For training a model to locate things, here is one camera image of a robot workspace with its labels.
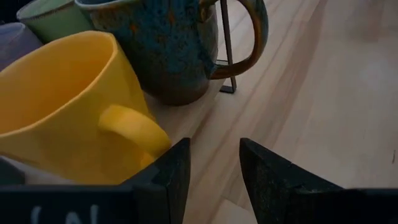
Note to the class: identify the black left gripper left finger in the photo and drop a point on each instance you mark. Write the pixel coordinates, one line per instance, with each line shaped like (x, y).
(177, 174)

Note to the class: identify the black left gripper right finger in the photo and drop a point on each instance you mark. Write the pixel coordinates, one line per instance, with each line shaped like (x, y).
(270, 180)

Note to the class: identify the dark speckled teal brown mug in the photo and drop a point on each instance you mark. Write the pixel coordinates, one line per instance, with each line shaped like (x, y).
(174, 46)

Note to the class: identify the yellow mug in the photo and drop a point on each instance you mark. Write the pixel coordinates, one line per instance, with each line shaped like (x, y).
(62, 93)

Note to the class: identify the green ribbed mug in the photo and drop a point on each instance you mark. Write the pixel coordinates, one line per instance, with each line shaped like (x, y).
(56, 21)

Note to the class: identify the purple ribbed mug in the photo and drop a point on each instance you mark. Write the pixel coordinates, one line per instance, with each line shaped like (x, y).
(15, 43)

